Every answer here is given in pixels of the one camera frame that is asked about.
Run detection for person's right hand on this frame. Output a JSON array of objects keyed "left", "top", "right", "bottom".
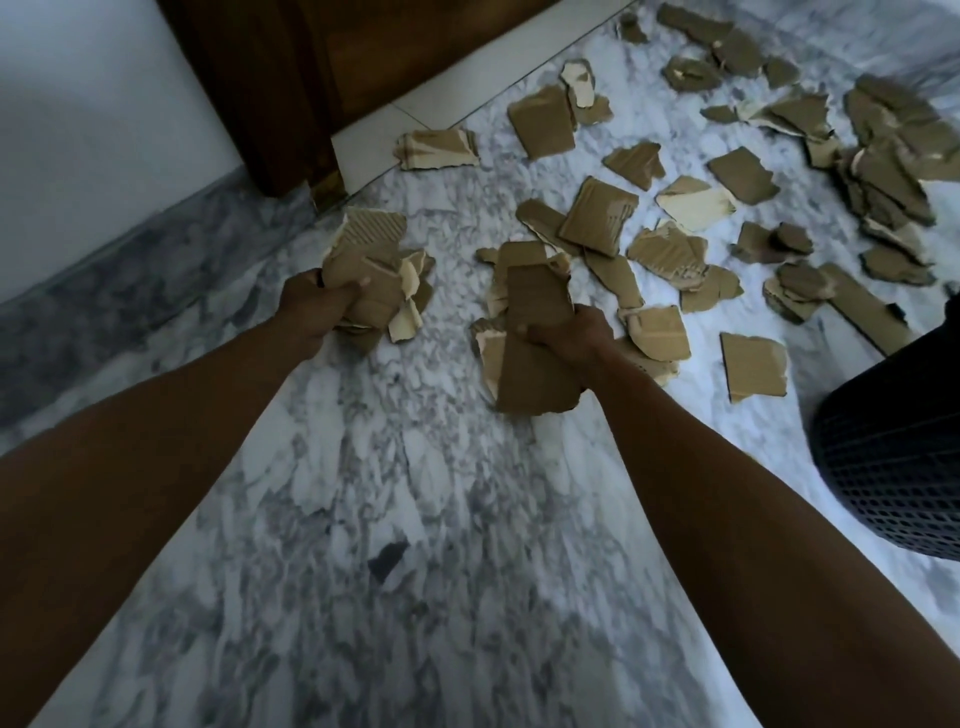
[{"left": 523, "top": 303, "right": 622, "bottom": 385}]

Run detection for person's left hand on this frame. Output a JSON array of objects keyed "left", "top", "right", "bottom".
[{"left": 275, "top": 268, "right": 373, "bottom": 363}]

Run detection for torn brown paper handful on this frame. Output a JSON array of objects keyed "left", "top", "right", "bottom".
[
  {"left": 320, "top": 207, "right": 438, "bottom": 355},
  {"left": 470, "top": 239, "right": 681, "bottom": 416}
]

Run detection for brown paper pieces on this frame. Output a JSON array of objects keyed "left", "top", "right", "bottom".
[{"left": 393, "top": 0, "right": 960, "bottom": 406}]

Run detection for black bin with liner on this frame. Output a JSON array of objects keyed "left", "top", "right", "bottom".
[{"left": 809, "top": 292, "right": 960, "bottom": 562}]

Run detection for person's left forearm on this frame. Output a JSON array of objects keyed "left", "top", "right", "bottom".
[{"left": 0, "top": 329, "right": 320, "bottom": 728}]

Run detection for person's right forearm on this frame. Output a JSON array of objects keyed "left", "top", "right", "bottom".
[{"left": 588, "top": 358, "right": 960, "bottom": 728}]

